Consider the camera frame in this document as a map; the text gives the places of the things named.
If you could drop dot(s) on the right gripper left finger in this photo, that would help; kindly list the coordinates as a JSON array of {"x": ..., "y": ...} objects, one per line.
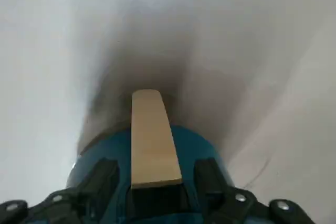
[{"x": 78, "y": 203}]

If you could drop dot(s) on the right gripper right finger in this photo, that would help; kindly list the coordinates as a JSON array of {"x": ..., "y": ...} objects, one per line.
[{"x": 236, "y": 208}]

